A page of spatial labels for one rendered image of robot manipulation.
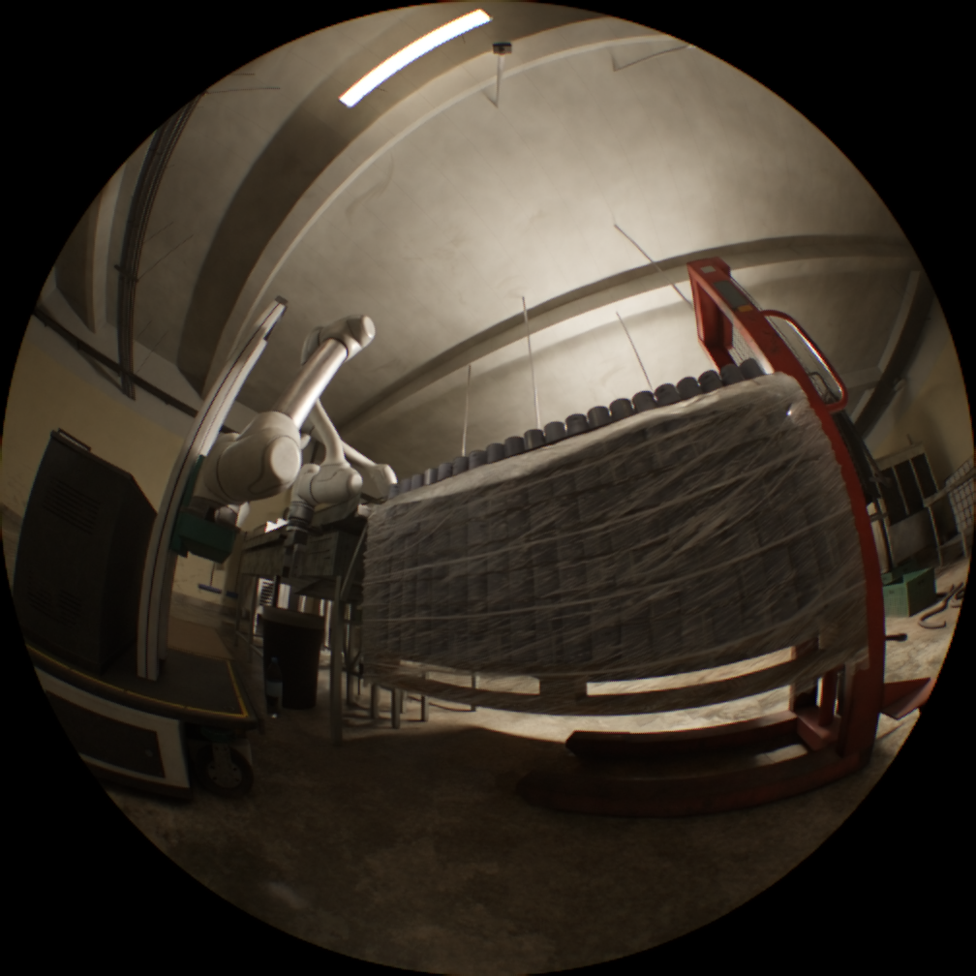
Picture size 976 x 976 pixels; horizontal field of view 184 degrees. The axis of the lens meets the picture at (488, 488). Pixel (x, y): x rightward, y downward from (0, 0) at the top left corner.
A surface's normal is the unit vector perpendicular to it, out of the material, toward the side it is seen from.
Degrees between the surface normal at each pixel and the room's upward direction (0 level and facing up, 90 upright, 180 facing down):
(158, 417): 90
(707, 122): 180
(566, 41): 180
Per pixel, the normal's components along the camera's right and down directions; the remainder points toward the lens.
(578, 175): -0.02, 0.91
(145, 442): 0.83, -0.22
